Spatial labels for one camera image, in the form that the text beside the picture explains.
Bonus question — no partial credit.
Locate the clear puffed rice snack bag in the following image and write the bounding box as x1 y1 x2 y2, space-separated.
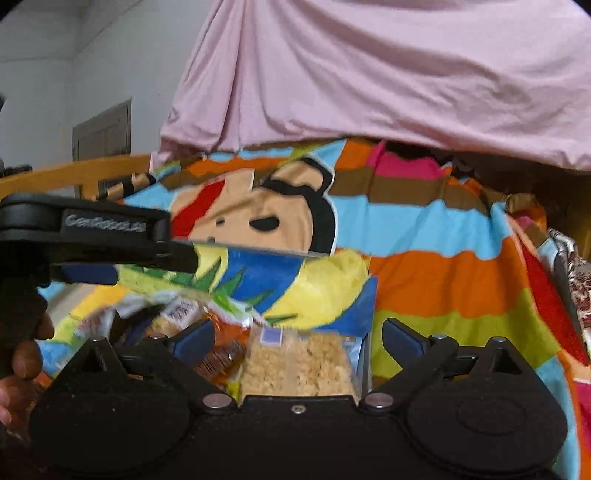
238 327 361 401

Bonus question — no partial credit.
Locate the left hand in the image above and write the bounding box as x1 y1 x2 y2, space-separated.
0 313 54 429

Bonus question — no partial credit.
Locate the clear wrapped cookie packet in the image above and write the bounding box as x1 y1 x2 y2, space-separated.
145 297 204 338

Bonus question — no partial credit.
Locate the orange snack bag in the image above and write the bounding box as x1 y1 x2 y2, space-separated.
192 313 250 390

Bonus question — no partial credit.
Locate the striped tiger pattern roll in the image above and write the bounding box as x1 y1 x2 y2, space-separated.
94 173 156 202

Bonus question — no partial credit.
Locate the colourful metal tray box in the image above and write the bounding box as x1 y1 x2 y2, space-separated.
38 245 377 398

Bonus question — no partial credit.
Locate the colourful cartoon blanket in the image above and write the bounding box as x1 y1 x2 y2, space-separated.
127 139 590 479

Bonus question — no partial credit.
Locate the grey door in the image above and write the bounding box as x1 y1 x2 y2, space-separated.
72 99 131 162

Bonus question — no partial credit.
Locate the floral patterned cloth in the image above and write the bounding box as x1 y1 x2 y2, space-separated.
549 229 590 353

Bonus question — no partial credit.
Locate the pink sheet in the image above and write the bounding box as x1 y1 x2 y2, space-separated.
152 1 590 171

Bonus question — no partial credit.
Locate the wooden bed frame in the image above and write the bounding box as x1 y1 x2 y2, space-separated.
0 154 150 199

